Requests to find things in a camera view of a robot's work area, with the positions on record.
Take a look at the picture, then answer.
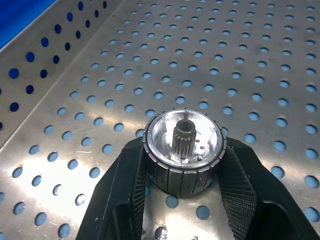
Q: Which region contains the perforated steel tray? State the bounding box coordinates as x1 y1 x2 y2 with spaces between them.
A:
0 0 320 240

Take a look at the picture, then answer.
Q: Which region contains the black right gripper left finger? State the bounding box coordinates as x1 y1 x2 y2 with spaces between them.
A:
74 142 151 240

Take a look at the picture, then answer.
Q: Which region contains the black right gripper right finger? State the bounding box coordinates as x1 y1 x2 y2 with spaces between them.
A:
219 136 320 240

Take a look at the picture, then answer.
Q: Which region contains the silver metal roller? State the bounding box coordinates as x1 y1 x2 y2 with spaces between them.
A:
142 107 228 200

